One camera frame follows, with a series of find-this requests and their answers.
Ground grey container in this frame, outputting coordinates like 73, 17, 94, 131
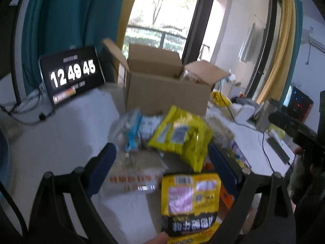
255, 99, 278, 133

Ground clear packet with orange print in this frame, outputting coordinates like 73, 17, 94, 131
107, 152, 165, 196

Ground black charging cable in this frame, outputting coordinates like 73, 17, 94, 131
0, 86, 55, 126

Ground yellow and black snack packet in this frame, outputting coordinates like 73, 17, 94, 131
160, 172, 222, 243

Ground black computer tower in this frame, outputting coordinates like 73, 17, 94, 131
283, 85, 314, 122

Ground teal curtain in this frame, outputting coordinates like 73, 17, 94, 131
291, 0, 304, 87
22, 0, 127, 94

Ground person's right hand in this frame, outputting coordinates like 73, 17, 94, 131
293, 146, 320, 186

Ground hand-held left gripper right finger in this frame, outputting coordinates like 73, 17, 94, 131
208, 144, 297, 244

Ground hanging pale towel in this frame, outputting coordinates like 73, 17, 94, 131
238, 23, 257, 63

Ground cardboard box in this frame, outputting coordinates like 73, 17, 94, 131
102, 38, 230, 117

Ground person's left hand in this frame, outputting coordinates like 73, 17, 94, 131
137, 234, 169, 244

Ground white appliance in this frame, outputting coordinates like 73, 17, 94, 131
234, 104, 259, 125

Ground yellow snack bag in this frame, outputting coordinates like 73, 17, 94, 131
147, 105, 213, 173

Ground yellow plastic bag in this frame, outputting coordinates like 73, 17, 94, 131
211, 90, 233, 107

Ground blue and white snack packet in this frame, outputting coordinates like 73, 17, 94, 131
124, 108, 143, 151

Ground black window frame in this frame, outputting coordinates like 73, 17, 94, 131
189, 0, 219, 61

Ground clear plastic bag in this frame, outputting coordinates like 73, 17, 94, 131
206, 114, 235, 148

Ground purple snack packet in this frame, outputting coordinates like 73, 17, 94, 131
227, 140, 252, 169

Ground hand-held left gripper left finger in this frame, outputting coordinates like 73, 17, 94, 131
28, 142, 120, 244

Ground black power cable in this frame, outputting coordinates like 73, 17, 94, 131
218, 81, 292, 176

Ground white air conditioner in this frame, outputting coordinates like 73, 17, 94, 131
301, 29, 325, 52

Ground yellow curtain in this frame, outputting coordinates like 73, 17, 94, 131
256, 0, 297, 105
115, 0, 143, 59

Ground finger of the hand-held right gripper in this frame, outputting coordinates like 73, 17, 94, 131
269, 112, 295, 133

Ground clear snack packet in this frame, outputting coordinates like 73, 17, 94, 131
179, 69, 201, 83

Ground black tablet clock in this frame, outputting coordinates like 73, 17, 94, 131
39, 45, 106, 108

